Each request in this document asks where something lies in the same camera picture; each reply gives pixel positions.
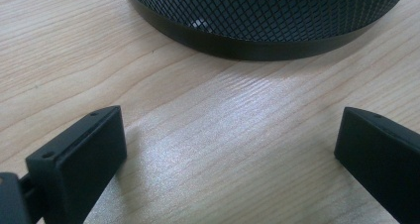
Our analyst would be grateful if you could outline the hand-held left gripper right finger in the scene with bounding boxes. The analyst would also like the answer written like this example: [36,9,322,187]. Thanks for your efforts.
[333,106,420,224]

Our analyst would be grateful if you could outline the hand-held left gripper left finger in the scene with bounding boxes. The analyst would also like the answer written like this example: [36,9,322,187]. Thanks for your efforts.
[25,105,128,224]

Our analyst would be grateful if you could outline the black mesh waste basket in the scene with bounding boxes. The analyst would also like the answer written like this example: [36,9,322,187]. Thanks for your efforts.
[122,0,416,61]

